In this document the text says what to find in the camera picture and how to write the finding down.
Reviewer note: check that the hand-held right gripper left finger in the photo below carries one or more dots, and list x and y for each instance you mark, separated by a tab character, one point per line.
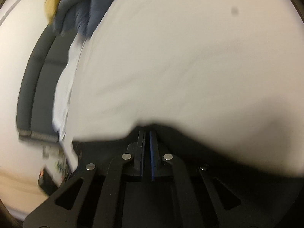
141	156

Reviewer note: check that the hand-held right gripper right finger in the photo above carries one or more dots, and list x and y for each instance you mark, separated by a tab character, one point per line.
154	156

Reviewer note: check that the white pants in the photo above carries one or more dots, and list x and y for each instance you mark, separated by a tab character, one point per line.
178	64

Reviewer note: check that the person's left hand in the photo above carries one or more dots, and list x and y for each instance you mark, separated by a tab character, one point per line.
76	7

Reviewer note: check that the pale blue cloth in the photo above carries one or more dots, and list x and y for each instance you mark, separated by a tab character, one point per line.
65	87

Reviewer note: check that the dark grey padded bed frame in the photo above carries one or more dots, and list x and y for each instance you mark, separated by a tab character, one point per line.
39	87

